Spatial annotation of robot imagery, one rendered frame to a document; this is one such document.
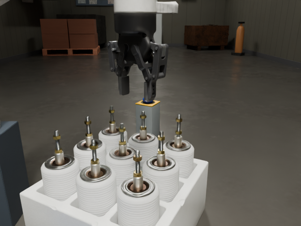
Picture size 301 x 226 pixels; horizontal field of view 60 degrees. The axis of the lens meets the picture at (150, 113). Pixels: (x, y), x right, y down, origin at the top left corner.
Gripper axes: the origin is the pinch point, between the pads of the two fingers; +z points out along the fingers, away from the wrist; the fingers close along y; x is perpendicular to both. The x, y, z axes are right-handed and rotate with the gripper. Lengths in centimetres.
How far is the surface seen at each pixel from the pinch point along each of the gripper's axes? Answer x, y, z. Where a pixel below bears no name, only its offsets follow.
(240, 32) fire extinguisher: 483, -196, 0
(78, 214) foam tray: -9.4, -9.8, 28.9
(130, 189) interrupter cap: -2.1, -0.3, 21.6
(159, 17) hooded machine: 498, -419, -30
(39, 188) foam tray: -10.5, -26.7, 29.3
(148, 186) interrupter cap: 1.4, 1.9, 21.6
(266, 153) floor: 87, 1, 47
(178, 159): 19.2, -2.9, 23.8
